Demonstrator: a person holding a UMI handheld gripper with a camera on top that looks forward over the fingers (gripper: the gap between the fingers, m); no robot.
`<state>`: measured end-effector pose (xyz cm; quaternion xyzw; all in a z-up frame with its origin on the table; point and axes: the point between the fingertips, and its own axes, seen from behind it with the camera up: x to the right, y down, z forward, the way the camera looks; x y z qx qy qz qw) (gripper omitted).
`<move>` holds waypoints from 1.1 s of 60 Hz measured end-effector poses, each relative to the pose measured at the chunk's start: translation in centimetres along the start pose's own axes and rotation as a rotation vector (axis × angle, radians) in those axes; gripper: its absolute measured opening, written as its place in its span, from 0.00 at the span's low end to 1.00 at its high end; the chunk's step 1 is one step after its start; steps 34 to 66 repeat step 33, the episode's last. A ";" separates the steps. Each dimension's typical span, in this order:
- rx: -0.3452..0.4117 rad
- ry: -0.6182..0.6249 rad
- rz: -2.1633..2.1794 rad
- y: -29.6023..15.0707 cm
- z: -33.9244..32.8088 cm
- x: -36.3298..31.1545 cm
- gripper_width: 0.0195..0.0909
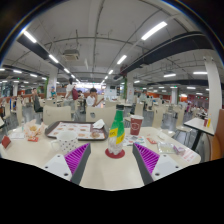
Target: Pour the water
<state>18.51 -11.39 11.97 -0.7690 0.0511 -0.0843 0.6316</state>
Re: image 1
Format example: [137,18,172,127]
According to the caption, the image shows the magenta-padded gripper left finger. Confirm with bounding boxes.
[42,142,92,186]

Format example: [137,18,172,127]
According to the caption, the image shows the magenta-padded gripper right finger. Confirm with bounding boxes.
[131,142,184,186]

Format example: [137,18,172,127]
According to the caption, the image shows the green drink bottle yellow label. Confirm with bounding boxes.
[107,104,126,156]

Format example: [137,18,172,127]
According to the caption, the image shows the white dotted mug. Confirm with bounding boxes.
[50,130,80,155]

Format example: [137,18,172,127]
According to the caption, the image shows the clear plastic packet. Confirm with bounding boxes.
[157,141,177,155]

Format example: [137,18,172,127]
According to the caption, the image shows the colourful sticker sheet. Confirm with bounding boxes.
[122,134,147,148]

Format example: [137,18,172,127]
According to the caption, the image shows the dark food tray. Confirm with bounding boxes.
[44,120,109,142]

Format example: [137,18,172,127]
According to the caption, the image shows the flat round red coaster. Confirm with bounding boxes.
[104,147,126,160]

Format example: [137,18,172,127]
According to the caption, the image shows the red paper cup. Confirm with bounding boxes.
[129,114,145,136]

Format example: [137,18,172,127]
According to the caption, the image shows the white crumpled napkin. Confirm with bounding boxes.
[92,118,106,130]

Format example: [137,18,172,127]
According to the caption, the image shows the beige chairs group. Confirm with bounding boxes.
[0,96,214,131]

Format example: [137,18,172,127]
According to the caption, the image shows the beige chair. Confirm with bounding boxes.
[85,105,117,129]
[42,104,72,127]

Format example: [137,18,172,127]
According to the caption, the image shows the crumpled food wrapper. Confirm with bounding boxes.
[22,118,46,140]

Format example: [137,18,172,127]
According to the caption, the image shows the person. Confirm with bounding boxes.
[64,78,80,111]
[30,87,44,114]
[85,87,105,108]

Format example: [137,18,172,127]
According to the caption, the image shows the white paper leaflet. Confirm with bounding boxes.
[8,131,27,140]

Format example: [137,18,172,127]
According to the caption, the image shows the red table card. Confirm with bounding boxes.
[0,134,13,150]

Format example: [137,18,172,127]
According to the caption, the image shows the ceiling air conditioner unit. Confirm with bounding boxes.
[62,49,81,62]

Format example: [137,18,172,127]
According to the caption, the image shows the ceiling strip lights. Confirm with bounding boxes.
[0,21,209,91]

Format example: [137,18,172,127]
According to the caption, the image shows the white table black pedestal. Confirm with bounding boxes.
[183,117,216,153]

